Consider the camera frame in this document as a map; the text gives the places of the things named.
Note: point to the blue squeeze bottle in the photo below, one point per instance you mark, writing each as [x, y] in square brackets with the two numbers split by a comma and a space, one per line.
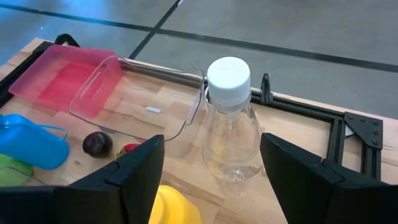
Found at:
[31, 143]

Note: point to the red tomato toy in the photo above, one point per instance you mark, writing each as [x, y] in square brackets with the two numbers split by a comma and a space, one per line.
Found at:
[132, 147]

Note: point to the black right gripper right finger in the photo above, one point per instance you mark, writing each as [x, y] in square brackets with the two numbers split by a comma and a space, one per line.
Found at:
[295, 174]

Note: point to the clear plastic container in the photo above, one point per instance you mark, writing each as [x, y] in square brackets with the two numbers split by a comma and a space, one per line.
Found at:
[140, 93]

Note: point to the green apple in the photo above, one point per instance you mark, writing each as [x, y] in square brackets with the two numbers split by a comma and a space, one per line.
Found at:
[12, 174]

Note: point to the yellow squeeze bottle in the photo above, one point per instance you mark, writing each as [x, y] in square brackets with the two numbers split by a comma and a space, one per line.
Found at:
[174, 208]

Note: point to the dark plum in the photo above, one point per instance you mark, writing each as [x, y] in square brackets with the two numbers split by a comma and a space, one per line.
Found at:
[97, 144]

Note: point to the pink plastic bin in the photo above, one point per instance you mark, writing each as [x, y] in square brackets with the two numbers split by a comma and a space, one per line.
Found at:
[56, 77]

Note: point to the clear bottle white cap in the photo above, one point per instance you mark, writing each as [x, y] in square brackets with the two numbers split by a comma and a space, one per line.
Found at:
[228, 77]

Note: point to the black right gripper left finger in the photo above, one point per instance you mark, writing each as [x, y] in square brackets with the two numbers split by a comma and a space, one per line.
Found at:
[140, 174]

